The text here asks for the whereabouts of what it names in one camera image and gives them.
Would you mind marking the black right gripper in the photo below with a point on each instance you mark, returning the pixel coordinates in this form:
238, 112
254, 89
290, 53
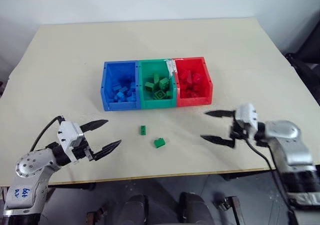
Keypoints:
237, 132

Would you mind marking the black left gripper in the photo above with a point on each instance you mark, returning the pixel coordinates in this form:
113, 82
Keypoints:
81, 151

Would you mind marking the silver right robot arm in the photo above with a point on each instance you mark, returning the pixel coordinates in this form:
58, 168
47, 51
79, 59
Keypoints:
287, 145

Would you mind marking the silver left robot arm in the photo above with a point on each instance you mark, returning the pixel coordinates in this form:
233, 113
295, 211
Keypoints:
30, 165

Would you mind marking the blue plastic bin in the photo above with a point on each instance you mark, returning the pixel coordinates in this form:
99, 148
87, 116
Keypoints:
120, 106

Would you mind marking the red plastic bin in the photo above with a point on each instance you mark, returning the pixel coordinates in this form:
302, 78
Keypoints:
192, 101

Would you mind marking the small green building block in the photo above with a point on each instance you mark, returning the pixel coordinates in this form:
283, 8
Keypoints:
143, 130

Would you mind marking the blue building block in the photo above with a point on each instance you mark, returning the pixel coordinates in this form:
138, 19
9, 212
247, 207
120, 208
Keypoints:
116, 87
130, 98
121, 96
133, 85

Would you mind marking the red building block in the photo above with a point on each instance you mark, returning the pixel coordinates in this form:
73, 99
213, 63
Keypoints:
188, 93
188, 75
197, 78

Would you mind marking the large green building block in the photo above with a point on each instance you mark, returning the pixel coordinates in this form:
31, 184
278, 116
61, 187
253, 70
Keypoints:
159, 143

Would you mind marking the green plastic bin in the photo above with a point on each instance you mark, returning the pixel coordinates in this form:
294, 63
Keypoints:
156, 104

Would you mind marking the white tape strip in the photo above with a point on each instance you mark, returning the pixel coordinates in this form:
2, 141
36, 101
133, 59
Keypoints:
171, 67

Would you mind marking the dark rounded shape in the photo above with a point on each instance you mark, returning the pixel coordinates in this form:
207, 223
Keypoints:
135, 210
196, 208

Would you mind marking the black equipment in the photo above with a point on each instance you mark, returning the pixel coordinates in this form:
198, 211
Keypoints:
308, 70

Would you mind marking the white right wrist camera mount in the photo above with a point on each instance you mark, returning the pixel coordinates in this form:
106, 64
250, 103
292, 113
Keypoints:
246, 116

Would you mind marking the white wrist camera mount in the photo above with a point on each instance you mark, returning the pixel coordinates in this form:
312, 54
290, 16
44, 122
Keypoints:
246, 116
68, 135

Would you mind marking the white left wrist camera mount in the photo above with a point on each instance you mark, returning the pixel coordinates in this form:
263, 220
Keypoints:
68, 135

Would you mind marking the rusty metal bracket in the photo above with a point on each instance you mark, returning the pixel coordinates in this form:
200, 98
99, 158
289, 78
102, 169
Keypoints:
96, 217
231, 208

